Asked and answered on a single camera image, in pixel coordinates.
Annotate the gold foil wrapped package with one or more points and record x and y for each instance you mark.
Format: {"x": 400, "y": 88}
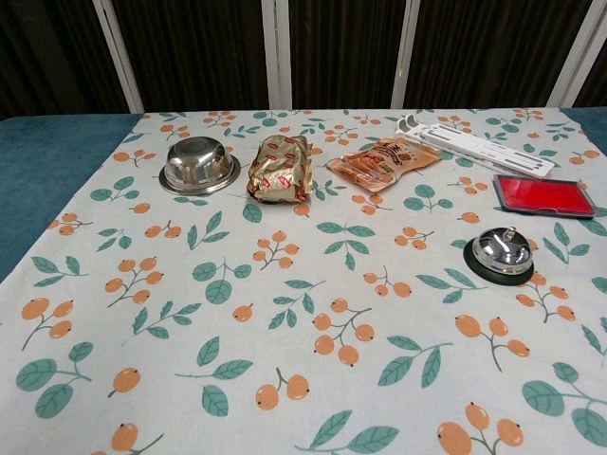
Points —
{"x": 281, "y": 169}

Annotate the white partition frame post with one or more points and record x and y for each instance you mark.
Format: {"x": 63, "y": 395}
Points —
{"x": 276, "y": 52}
{"x": 402, "y": 52}
{"x": 118, "y": 52}
{"x": 576, "y": 52}

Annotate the fruit and leaf print tablecloth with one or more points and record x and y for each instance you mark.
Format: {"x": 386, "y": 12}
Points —
{"x": 265, "y": 322}

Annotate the red ink stamp pad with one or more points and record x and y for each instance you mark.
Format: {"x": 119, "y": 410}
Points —
{"x": 540, "y": 194}

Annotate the teal velvet table cover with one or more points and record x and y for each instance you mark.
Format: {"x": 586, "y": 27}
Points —
{"x": 42, "y": 189}

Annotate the upturned stainless steel bowl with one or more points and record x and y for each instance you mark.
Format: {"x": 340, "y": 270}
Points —
{"x": 199, "y": 163}

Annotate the white plastic folding rack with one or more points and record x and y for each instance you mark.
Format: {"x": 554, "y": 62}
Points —
{"x": 479, "y": 140}

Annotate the orange snack packet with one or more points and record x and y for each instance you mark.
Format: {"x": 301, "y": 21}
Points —
{"x": 384, "y": 161}

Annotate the silver call bell black base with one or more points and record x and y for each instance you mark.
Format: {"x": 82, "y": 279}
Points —
{"x": 502, "y": 255}

